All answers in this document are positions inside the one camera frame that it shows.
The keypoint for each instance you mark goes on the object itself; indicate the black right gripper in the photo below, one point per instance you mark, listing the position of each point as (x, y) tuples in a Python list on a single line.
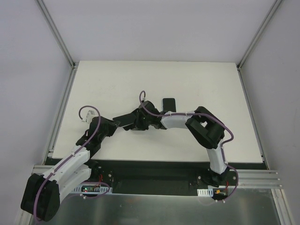
[(136, 119)]

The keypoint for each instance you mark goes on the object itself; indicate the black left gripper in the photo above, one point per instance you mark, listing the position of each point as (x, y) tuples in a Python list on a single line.
[(108, 128)]

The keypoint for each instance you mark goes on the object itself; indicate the gold framed black smartphone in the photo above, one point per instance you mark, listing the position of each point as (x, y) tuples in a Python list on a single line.
[(169, 104)]

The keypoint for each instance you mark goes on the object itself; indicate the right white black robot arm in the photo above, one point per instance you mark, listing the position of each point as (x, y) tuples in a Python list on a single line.
[(203, 125)]

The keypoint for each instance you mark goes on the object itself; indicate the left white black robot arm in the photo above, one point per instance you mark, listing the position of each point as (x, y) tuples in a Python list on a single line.
[(45, 192)]

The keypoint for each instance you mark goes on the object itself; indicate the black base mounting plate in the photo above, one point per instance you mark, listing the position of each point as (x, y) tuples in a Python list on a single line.
[(157, 177)]

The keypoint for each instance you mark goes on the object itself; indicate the left white cable duct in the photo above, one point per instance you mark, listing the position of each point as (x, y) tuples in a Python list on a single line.
[(92, 189)]

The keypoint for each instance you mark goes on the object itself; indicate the white cable duct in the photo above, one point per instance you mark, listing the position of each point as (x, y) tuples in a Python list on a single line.
[(207, 192), (92, 189)]

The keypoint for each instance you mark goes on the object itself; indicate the right white cable duct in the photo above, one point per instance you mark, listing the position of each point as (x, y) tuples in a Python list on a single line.
[(207, 192)]

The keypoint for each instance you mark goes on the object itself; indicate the left aluminium corner post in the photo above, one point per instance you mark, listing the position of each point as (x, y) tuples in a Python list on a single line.
[(55, 32)]

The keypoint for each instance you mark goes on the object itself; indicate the aluminium corner post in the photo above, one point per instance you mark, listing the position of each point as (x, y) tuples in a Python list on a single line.
[(55, 32), (260, 31)]

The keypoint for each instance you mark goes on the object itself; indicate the aluminium frame rail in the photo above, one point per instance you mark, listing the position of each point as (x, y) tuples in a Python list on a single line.
[(245, 176)]

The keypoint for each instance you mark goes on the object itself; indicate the right aluminium corner post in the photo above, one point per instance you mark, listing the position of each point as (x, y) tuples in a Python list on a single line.
[(260, 31)]

